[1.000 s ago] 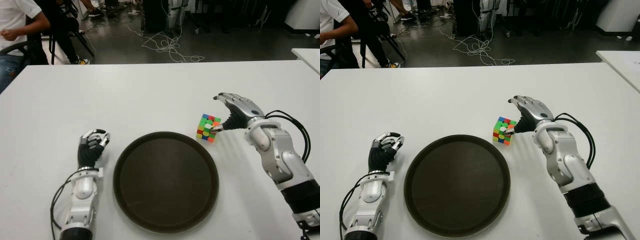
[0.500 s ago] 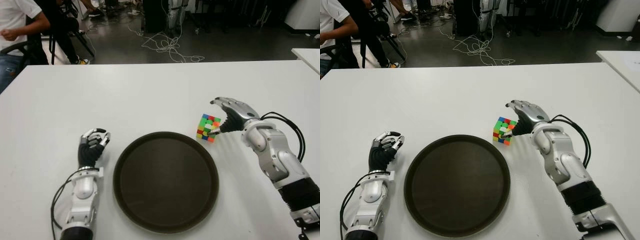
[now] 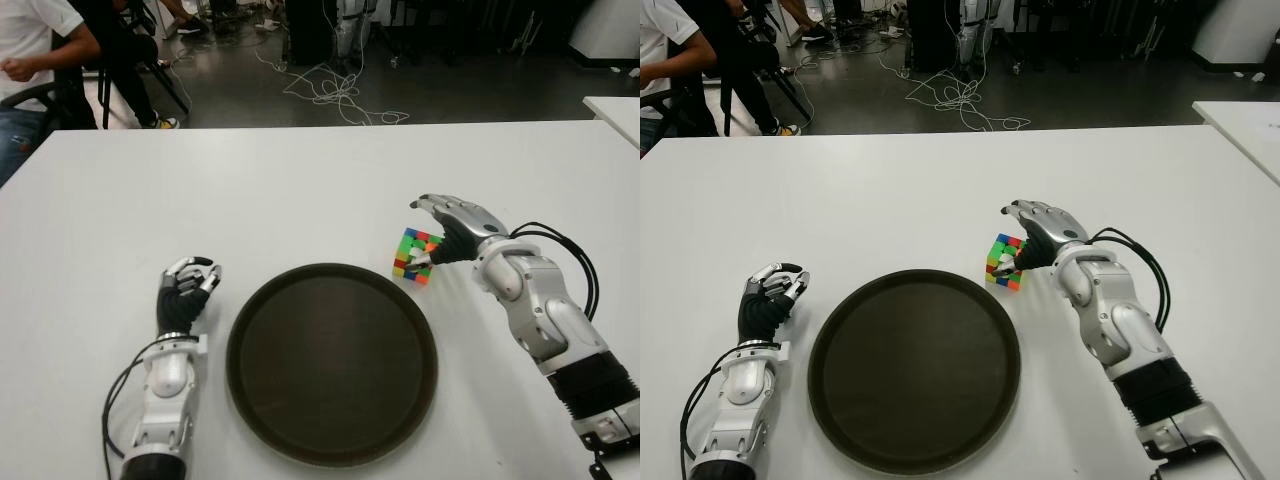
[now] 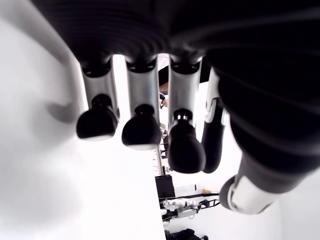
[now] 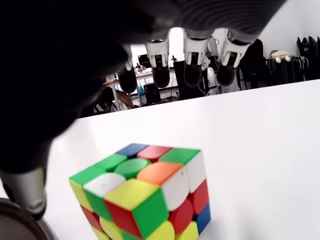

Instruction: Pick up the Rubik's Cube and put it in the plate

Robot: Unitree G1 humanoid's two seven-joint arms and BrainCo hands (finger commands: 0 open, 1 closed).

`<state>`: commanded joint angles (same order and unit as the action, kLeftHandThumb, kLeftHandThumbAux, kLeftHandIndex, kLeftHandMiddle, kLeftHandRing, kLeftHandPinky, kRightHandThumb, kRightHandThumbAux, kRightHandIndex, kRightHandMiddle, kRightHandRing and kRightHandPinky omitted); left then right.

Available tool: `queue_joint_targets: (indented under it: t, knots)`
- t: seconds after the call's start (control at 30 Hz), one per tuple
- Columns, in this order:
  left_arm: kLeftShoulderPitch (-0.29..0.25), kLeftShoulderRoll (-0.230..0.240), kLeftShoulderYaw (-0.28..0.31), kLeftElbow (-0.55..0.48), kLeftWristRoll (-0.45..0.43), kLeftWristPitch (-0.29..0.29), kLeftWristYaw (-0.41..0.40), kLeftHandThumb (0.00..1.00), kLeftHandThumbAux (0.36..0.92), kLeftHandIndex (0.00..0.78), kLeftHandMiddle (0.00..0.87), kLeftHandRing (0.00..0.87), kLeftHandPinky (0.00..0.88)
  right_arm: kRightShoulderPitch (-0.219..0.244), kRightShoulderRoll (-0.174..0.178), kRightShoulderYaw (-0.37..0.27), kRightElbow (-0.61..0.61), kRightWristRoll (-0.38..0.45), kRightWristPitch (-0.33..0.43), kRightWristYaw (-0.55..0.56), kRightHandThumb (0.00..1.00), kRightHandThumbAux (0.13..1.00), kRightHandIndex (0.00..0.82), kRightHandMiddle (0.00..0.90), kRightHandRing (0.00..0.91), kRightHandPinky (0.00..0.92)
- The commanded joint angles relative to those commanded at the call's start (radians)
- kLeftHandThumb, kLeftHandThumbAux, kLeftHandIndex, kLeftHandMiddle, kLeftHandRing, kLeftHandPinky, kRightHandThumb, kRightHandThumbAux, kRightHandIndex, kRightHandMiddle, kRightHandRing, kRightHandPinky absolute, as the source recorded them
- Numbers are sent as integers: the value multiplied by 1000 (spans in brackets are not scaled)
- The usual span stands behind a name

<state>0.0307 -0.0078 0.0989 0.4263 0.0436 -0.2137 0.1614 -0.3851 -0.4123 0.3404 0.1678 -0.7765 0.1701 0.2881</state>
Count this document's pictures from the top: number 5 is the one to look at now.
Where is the black computer tower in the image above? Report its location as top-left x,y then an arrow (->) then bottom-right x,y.
143,83 -> 161,105

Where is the dark brown round plate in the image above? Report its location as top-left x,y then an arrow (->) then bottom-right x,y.
0,197 -> 55,240

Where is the multicoloured Rubik's cube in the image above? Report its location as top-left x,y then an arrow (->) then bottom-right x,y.
68,143 -> 212,240

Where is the beige plush toy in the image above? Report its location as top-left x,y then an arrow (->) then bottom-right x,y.
269,49 -> 292,62

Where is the black clothes rack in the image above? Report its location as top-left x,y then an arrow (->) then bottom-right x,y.
264,36 -> 320,85

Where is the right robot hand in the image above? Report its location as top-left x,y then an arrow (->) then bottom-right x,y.
0,0 -> 287,221

